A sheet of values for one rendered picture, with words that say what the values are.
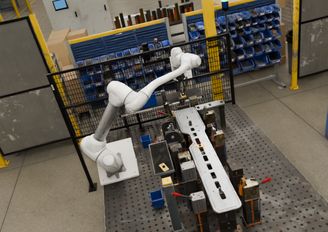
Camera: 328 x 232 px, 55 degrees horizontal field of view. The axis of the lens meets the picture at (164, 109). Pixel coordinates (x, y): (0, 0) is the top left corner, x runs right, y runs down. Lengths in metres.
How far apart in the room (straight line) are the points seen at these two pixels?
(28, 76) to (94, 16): 4.89
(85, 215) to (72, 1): 6.46
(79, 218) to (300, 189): 2.35
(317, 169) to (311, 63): 2.15
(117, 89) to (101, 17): 6.78
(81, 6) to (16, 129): 4.96
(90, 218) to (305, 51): 3.91
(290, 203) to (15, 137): 3.82
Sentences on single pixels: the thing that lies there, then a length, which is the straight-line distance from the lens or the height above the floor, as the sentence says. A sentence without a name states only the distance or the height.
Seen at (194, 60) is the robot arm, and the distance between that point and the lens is 2.56.
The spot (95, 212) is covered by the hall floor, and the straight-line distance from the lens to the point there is 3.79.
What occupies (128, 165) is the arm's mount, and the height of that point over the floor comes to 0.79.
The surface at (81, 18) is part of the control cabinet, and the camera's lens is 9.18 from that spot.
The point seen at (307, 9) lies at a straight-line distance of 5.19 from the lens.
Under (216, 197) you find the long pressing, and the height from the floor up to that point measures 1.00.
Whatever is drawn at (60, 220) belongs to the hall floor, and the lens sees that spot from 3.91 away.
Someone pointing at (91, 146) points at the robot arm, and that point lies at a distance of 2.75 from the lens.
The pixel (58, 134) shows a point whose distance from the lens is 4.95.
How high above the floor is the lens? 2.56
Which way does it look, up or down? 29 degrees down
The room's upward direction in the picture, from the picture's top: 12 degrees counter-clockwise
